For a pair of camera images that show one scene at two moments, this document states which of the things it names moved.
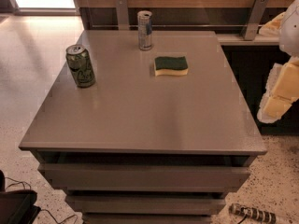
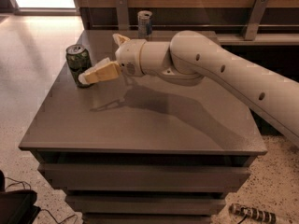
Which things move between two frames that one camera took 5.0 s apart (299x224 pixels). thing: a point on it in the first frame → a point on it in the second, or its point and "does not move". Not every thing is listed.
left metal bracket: x=121 y=8 does not move
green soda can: x=80 y=63 does not move
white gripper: x=290 y=32 → x=129 y=57
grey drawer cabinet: x=138 y=147 does not move
